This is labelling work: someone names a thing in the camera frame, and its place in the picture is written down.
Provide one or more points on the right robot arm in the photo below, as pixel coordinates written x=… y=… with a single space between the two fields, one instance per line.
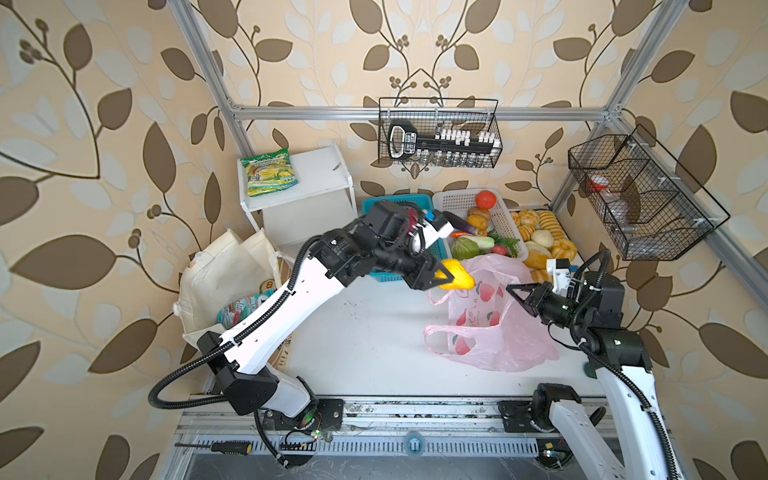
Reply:
x=623 y=368

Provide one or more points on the black yellow screwdriver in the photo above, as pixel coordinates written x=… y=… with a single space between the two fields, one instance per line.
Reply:
x=228 y=447

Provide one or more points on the red tomato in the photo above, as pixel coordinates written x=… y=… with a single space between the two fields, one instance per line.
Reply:
x=485 y=200

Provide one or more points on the pink plastic grocery bag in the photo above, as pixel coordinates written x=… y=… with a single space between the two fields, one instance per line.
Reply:
x=486 y=328

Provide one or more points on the teal red snack bag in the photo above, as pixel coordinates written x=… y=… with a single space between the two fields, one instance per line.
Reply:
x=239 y=310

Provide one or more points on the cream canvas tote bag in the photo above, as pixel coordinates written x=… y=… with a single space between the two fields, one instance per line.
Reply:
x=228 y=270

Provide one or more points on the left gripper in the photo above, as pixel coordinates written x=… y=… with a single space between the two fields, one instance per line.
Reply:
x=421 y=277

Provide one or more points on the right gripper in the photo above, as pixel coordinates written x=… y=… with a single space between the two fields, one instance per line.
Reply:
x=534 y=300

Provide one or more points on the bread tray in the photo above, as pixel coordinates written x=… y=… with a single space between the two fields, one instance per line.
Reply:
x=545 y=239

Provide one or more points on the white plastic vegetable basket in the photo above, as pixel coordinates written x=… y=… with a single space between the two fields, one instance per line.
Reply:
x=497 y=223

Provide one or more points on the white two-tier shelf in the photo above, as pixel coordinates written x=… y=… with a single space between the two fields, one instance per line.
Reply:
x=323 y=199

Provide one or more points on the yellow pear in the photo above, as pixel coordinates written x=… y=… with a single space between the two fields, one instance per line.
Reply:
x=462 y=280

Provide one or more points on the green cabbage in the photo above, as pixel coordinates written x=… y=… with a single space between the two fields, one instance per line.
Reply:
x=464 y=248

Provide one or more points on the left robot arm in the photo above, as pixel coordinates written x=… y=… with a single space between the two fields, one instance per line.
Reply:
x=239 y=356

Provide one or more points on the black wire wall basket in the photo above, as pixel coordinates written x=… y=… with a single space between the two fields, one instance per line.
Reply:
x=653 y=207

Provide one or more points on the green snack bag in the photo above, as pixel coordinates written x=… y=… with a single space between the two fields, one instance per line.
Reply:
x=268 y=173

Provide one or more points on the black wire basket with bottles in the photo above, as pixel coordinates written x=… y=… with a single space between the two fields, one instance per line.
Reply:
x=436 y=131

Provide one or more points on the purple eggplant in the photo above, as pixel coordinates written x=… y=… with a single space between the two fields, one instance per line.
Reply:
x=460 y=224

